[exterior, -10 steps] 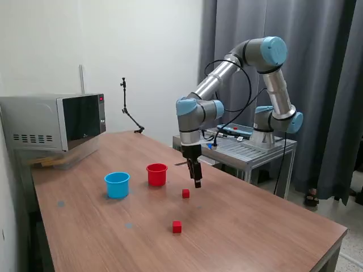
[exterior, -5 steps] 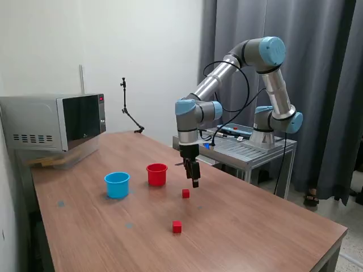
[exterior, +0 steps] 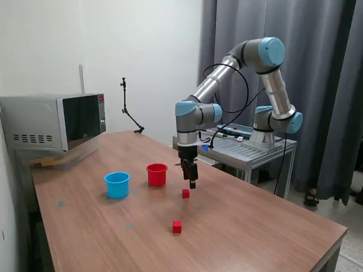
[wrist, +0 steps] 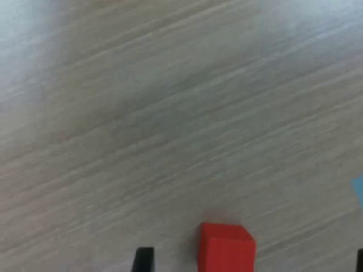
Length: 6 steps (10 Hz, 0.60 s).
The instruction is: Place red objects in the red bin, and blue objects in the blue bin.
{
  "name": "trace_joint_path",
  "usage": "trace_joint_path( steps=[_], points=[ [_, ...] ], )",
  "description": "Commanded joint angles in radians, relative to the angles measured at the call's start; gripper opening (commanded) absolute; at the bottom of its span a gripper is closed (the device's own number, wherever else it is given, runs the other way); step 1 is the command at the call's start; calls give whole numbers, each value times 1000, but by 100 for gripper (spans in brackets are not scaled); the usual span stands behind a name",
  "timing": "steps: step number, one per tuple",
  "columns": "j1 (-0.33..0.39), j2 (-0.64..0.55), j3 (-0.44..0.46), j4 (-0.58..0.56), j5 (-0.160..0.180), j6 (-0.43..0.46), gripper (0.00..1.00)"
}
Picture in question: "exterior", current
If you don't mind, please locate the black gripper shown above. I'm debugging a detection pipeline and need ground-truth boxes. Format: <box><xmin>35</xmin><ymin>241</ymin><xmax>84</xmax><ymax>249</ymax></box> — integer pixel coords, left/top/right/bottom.
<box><xmin>178</xmin><ymin>146</ymin><xmax>199</xmax><ymax>190</ymax></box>

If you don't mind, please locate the red plastic cup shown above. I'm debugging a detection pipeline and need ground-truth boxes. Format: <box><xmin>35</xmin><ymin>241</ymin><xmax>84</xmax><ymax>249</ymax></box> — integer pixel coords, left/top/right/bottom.
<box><xmin>146</xmin><ymin>163</ymin><xmax>168</xmax><ymax>187</ymax></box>

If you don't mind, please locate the grey metal robot stand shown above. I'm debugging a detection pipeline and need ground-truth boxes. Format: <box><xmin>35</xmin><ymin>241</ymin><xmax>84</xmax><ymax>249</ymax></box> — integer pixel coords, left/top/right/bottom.
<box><xmin>172</xmin><ymin>129</ymin><xmax>298</xmax><ymax>199</ymax></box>

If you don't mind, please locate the robot teach pendant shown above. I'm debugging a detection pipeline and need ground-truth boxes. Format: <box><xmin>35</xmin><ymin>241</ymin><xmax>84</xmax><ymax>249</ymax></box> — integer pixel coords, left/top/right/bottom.
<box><xmin>217</xmin><ymin>122</ymin><xmax>253</xmax><ymax>136</ymax></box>

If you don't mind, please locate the blue plastic cup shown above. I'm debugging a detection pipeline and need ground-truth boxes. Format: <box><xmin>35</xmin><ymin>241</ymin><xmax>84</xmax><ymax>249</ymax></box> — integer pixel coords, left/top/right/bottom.
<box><xmin>104</xmin><ymin>171</ymin><xmax>131</xmax><ymax>198</ymax></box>

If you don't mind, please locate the foot in black sandal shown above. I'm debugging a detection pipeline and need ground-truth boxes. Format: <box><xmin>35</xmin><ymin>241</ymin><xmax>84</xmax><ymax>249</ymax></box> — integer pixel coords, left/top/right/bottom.
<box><xmin>303</xmin><ymin>188</ymin><xmax>320</xmax><ymax>206</ymax></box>

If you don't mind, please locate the wooden boards stack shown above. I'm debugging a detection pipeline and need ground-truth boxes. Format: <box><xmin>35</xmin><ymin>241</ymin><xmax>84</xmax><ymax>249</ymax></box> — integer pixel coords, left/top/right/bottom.
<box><xmin>28</xmin><ymin>157</ymin><xmax>67</xmax><ymax>168</ymax></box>

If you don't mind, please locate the grey curtain panel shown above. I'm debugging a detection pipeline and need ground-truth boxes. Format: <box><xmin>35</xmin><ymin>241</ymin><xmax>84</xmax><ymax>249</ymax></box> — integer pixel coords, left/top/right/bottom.
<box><xmin>256</xmin><ymin>0</ymin><xmax>358</xmax><ymax>206</ymax></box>
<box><xmin>197</xmin><ymin>0</ymin><xmax>267</xmax><ymax>134</ymax></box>

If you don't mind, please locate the silver microwave oven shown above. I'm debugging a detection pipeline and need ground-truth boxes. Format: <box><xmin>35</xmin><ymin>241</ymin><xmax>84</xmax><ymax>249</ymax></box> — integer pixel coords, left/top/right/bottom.
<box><xmin>0</xmin><ymin>93</ymin><xmax>107</xmax><ymax>152</ymax></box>

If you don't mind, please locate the black pendant cable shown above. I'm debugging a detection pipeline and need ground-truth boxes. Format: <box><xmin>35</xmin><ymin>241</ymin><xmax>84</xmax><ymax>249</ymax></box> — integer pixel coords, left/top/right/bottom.
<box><xmin>205</xmin><ymin>129</ymin><xmax>239</xmax><ymax>139</ymax></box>

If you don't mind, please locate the black base power cable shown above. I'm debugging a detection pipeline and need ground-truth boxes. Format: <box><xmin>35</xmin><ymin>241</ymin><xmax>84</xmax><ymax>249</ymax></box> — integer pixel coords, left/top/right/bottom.
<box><xmin>273</xmin><ymin>133</ymin><xmax>289</xmax><ymax>196</ymax></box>

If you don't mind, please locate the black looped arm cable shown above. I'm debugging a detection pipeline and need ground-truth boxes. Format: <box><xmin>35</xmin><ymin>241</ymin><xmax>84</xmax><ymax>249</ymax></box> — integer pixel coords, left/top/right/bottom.
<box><xmin>198</xmin><ymin>62</ymin><xmax>273</xmax><ymax>150</ymax></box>

